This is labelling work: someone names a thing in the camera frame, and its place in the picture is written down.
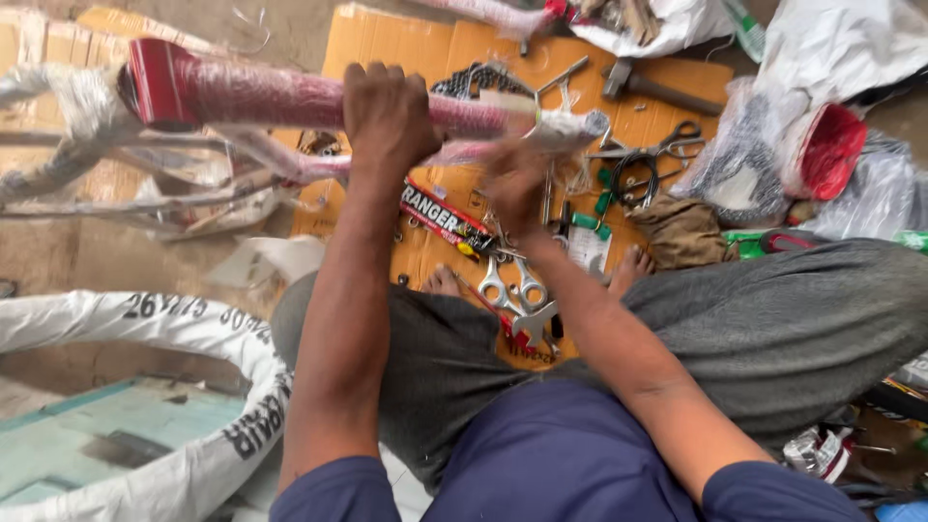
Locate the person's right fingers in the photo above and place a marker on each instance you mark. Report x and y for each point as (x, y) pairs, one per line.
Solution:
(511, 159)

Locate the red printed sticker strip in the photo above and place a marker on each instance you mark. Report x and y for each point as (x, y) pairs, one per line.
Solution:
(439, 214)

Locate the white bag with wood pieces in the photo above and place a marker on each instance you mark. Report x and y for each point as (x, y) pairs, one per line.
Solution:
(674, 25)

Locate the person's left fingers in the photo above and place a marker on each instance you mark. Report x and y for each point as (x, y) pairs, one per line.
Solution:
(381, 76)

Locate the person's left foot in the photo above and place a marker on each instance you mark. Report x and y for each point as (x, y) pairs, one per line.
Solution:
(441, 281)

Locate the crumpled white red wrapper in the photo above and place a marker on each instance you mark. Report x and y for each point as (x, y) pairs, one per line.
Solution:
(819, 451)

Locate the clear plastic bag of parts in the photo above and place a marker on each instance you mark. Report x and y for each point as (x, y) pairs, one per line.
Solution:
(739, 156)

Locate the silver three-way wrench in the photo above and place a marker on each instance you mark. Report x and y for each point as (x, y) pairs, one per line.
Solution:
(560, 78)

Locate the green plastic strip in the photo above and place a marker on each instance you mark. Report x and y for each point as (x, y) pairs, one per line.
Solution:
(739, 243)

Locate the flattened brown cardboard sheet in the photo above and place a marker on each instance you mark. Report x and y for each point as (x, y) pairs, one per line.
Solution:
(449, 51)

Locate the pink plastic-wrapped tube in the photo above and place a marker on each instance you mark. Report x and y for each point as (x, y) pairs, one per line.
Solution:
(493, 13)

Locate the brown crumpled cloth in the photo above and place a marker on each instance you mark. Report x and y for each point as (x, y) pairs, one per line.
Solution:
(681, 230)

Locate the teal board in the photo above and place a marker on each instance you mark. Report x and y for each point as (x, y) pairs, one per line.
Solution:
(109, 435)

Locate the red plastic-wrapped bicycle frame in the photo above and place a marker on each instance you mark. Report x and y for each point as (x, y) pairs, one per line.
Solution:
(254, 98)

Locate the white paper tag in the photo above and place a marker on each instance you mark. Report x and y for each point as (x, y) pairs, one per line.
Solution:
(587, 250)

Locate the person's right hand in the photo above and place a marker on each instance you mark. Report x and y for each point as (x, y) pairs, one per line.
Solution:
(516, 190)

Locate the green plastic packet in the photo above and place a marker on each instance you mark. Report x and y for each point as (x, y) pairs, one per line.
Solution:
(747, 29)

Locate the white paper-wrapped bicycle tyre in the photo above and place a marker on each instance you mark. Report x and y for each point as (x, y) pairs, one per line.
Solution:
(217, 435)

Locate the white paper sheet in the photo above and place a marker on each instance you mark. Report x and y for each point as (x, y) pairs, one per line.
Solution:
(268, 261)

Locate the person's foot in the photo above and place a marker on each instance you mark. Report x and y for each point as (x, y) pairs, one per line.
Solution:
(441, 281)
(629, 268)

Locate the silver open-ended spanner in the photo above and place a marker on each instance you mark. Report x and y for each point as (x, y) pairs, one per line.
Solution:
(535, 323)

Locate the red mudguard in plastic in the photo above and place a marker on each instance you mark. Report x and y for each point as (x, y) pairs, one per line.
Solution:
(830, 149)

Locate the person's left hand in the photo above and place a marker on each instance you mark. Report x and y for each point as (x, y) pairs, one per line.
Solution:
(384, 123)

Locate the large white sack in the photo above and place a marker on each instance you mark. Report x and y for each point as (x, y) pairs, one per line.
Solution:
(841, 43)

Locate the person's right foot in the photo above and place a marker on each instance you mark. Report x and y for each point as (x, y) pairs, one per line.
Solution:
(629, 268)

